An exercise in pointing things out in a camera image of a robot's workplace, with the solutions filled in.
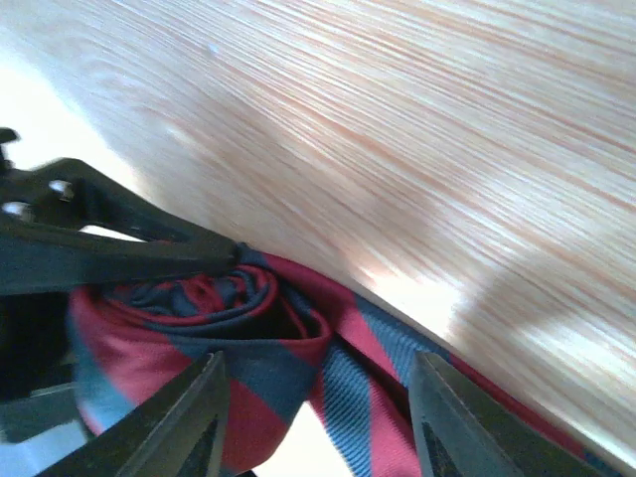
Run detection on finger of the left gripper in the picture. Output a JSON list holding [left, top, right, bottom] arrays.
[[1, 158, 238, 295]]

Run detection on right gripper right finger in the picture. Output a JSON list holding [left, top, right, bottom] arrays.
[[408, 352, 600, 477]]

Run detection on red navy striped tie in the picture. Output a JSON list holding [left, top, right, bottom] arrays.
[[67, 246, 613, 476]]

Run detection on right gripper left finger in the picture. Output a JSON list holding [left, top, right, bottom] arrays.
[[39, 352, 230, 477]]

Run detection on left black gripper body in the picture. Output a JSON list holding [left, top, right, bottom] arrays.
[[1, 158, 94, 442]]

